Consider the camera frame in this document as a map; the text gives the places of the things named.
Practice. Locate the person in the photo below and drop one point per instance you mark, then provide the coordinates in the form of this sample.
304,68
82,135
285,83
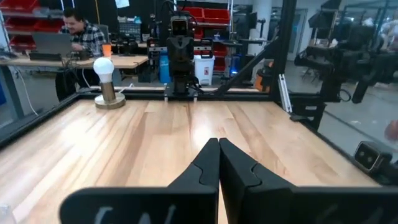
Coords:
84,34

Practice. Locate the table-level camera box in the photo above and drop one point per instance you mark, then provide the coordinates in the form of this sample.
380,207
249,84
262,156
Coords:
370,157

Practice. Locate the grey laptop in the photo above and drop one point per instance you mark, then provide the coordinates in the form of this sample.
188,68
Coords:
51,43

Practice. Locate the light wooden desk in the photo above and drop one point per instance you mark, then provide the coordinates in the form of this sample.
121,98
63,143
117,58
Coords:
124,60

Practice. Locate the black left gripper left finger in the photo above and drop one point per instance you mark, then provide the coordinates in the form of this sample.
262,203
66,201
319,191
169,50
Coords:
140,205

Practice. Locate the blue canister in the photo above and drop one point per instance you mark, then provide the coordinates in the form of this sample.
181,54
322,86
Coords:
164,68

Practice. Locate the red storage bins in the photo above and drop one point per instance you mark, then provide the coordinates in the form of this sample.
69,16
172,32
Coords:
216,15

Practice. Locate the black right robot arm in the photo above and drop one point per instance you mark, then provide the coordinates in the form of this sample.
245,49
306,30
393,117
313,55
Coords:
182,88

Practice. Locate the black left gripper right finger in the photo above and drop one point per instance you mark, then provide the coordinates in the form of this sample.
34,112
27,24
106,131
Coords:
311,205

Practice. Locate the orange cup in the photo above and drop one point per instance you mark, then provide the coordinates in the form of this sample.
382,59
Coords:
106,50

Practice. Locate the black aluminium table frame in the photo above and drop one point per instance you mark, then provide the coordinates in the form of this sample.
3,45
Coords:
283,46

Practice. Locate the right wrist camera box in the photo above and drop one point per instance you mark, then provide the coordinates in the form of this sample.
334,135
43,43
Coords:
179,27

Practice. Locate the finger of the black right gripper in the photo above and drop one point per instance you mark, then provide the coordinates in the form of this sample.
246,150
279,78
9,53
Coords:
185,68
177,68

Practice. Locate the white waste bin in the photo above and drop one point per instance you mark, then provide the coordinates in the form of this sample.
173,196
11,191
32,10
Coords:
204,70

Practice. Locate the orange shop vacuum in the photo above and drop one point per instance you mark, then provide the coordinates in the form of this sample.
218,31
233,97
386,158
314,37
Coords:
262,82

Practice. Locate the black machine rig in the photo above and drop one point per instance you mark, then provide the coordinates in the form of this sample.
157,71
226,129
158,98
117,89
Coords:
329,77

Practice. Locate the red storage bin shelf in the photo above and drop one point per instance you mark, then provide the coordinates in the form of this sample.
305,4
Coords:
18,4

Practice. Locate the silver aluminium corner bracket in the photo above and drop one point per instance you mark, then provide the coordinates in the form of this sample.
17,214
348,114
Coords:
284,93

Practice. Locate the white bulb lamp brass base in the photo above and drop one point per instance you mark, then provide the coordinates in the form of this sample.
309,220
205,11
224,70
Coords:
104,67

